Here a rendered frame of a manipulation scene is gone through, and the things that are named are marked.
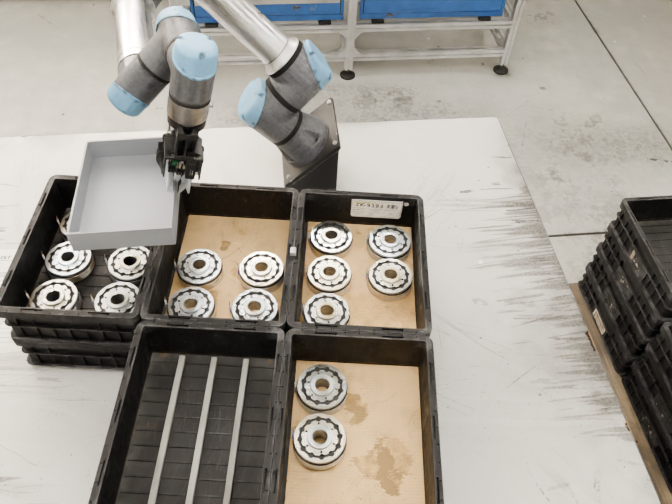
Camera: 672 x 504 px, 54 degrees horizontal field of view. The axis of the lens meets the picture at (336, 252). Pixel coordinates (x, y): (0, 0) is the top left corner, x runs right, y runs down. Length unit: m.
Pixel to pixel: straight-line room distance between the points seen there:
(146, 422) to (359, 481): 0.43
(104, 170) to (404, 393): 0.81
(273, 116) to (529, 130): 1.91
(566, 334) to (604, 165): 1.72
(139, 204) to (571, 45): 3.11
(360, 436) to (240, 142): 1.07
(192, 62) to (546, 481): 1.09
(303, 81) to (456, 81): 2.01
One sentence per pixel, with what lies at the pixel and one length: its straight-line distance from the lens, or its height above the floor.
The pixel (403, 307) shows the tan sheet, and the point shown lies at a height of 0.83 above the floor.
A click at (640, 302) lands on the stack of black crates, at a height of 0.43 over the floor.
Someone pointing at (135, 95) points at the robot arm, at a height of 1.29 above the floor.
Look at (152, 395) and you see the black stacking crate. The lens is 1.42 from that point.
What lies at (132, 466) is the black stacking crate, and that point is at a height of 0.83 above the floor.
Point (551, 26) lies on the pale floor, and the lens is 4.24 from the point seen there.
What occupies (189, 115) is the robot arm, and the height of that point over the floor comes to 1.30.
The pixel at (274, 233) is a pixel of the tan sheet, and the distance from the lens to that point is 1.63.
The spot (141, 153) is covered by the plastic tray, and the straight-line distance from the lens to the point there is 1.55.
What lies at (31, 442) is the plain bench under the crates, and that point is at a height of 0.70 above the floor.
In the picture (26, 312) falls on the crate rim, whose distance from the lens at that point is 1.47.
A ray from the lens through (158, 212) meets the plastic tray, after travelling 1.41.
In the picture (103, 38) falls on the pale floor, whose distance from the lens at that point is 3.94.
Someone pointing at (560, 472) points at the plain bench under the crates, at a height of 0.70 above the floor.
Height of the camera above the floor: 2.06
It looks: 50 degrees down
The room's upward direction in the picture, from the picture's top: 4 degrees clockwise
